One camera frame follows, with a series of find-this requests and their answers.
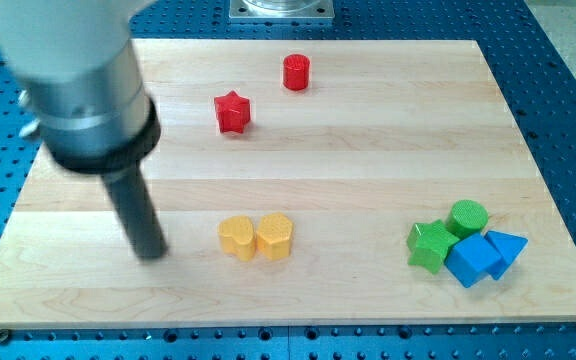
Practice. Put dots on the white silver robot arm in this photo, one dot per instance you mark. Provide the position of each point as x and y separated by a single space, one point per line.
76 61

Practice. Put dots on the yellow hexagon block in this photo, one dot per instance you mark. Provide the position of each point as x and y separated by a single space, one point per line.
274 236

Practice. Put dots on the light wooden board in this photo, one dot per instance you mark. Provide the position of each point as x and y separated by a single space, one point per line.
387 134

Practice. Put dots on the yellow heart block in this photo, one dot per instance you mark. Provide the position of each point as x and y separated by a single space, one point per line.
237 237

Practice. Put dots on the red star block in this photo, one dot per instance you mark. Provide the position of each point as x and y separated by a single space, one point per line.
233 112

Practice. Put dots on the red cylinder block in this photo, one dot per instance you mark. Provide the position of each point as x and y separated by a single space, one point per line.
296 72

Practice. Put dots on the green star block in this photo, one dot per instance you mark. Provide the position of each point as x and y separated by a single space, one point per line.
429 245

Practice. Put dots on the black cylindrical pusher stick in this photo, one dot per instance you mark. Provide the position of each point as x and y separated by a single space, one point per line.
133 205

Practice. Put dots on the green cylinder block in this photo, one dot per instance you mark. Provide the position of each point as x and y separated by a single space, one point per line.
466 217

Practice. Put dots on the blue cube block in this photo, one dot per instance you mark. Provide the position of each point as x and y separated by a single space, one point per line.
470 259

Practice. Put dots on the blue triangle block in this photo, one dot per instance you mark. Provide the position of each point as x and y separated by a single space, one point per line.
508 246

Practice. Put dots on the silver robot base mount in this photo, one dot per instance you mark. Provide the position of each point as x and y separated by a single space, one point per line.
281 9

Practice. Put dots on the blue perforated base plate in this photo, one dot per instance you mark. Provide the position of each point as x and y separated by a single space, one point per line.
535 80

